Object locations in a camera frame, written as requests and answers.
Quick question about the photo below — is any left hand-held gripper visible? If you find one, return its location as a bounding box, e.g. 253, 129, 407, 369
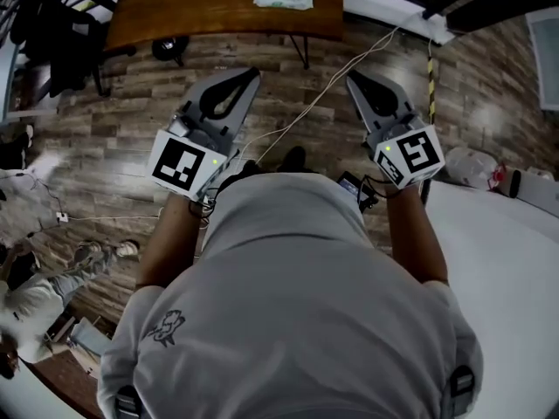
146, 67, 262, 203

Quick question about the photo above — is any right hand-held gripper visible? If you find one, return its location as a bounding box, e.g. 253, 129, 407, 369
346, 70, 446, 190

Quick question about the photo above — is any person's right forearm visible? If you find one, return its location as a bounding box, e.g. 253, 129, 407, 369
383, 185, 451, 285

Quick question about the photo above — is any person's left forearm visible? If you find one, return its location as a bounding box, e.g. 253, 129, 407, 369
136, 192, 211, 288

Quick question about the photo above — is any yellow black hazard tape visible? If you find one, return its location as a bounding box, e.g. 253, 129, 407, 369
425, 57, 438, 124

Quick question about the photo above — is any black wheeled stand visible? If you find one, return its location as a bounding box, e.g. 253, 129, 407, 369
150, 35, 191, 68

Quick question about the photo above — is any black pocket device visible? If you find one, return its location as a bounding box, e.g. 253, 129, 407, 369
338, 170, 380, 213

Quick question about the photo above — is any person's right shoe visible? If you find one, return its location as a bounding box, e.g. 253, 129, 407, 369
279, 145, 307, 174

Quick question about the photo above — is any white railing plinth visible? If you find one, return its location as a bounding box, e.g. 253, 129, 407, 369
342, 0, 458, 47

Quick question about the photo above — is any clear plastic water jug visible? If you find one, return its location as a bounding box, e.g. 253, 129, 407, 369
444, 146, 507, 191

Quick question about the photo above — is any wooden table with hairpin legs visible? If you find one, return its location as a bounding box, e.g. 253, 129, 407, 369
102, 0, 345, 72

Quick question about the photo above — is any glass partition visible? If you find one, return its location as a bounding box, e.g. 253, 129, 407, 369
526, 6, 559, 113

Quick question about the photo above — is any black bag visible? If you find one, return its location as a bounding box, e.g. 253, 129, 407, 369
10, 0, 108, 100

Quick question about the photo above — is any white box appliance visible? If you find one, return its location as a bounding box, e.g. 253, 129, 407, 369
506, 163, 559, 217

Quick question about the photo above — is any person's t-shirt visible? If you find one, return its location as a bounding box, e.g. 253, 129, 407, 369
98, 173, 485, 419

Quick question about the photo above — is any long white cable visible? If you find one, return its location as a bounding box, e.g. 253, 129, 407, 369
235, 24, 403, 168

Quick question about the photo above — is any grey harness strap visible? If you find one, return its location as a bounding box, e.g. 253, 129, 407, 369
113, 384, 143, 419
448, 364, 477, 419

